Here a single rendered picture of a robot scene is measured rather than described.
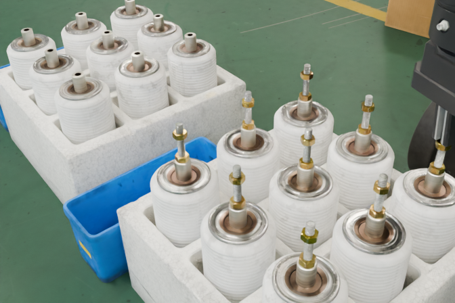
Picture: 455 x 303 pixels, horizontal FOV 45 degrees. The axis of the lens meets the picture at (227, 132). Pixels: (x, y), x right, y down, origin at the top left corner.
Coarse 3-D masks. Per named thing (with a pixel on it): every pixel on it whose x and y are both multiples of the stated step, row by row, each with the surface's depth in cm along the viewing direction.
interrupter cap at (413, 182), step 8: (424, 168) 75; (408, 176) 74; (416, 176) 74; (424, 176) 74; (448, 176) 74; (408, 184) 73; (416, 184) 73; (448, 184) 73; (408, 192) 72; (416, 192) 72; (424, 192) 72; (440, 192) 72; (448, 192) 72; (416, 200) 71; (424, 200) 70; (432, 200) 70; (440, 200) 70; (448, 200) 70
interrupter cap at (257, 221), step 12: (228, 204) 71; (252, 204) 71; (216, 216) 69; (228, 216) 69; (252, 216) 69; (264, 216) 69; (216, 228) 68; (228, 228) 68; (252, 228) 67; (264, 228) 67; (228, 240) 66; (240, 240) 66; (252, 240) 66
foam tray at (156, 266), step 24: (216, 168) 88; (120, 216) 81; (144, 216) 80; (144, 240) 76; (168, 240) 76; (144, 264) 81; (168, 264) 73; (192, 264) 72; (408, 264) 72; (432, 264) 71; (144, 288) 86; (168, 288) 76; (192, 288) 69; (216, 288) 69; (408, 288) 68; (432, 288) 68
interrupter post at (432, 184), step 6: (426, 174) 72; (432, 174) 70; (438, 174) 70; (444, 174) 70; (426, 180) 72; (432, 180) 71; (438, 180) 70; (426, 186) 72; (432, 186) 71; (438, 186) 71; (432, 192) 72; (438, 192) 72
